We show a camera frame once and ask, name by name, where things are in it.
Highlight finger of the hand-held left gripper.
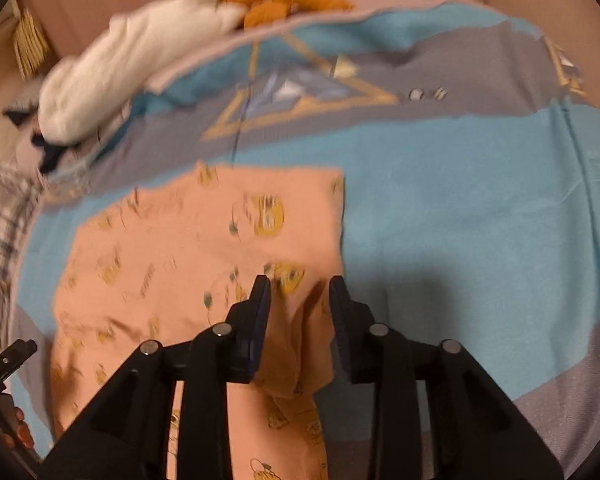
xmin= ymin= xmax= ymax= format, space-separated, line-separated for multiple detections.
xmin=0 ymin=339 xmax=37 ymax=398

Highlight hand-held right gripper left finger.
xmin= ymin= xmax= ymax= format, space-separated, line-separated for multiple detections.
xmin=40 ymin=275 xmax=272 ymax=480

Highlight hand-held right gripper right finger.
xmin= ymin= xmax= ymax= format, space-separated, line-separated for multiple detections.
xmin=328 ymin=275 xmax=564 ymax=480

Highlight peach cartoon print pants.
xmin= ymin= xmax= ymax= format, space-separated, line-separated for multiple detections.
xmin=50 ymin=162 xmax=348 ymax=480

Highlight person's left hand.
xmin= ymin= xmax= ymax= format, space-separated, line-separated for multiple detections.
xmin=0 ymin=404 xmax=33 ymax=455

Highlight grey plaid cloth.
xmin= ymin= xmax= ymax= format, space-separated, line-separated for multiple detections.
xmin=0 ymin=165 xmax=43 ymax=341

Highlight blue grey printed bedsheet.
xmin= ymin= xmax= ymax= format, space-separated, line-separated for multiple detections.
xmin=10 ymin=0 xmax=600 ymax=480

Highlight dark navy cloth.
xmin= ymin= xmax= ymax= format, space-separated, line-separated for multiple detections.
xmin=5 ymin=105 xmax=68 ymax=173

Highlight white fluffy blanket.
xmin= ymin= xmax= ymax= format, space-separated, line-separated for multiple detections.
xmin=37 ymin=0 xmax=248 ymax=143

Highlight yellow straw thing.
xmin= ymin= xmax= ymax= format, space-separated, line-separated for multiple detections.
xmin=12 ymin=7 xmax=51 ymax=78

